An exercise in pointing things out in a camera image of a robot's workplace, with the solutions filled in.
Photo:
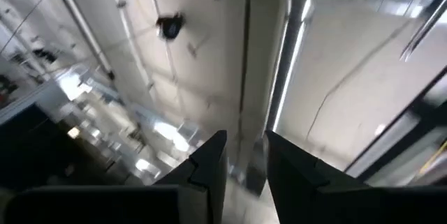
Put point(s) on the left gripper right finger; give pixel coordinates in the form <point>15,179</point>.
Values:
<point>300,196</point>

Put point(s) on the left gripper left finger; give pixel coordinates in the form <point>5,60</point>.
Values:
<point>195,196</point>

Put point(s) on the black ceiling beam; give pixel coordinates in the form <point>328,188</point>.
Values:
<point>401,126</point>

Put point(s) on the long ceiling light strip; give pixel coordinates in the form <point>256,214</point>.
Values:
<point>291,63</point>

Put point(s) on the black round ceiling fixture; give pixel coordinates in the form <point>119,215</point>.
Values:
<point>170,26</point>

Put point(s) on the grey ceiling pipe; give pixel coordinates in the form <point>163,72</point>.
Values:
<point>84,30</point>

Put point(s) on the shiny metal ceiling duct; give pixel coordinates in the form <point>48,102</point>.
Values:
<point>164,136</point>

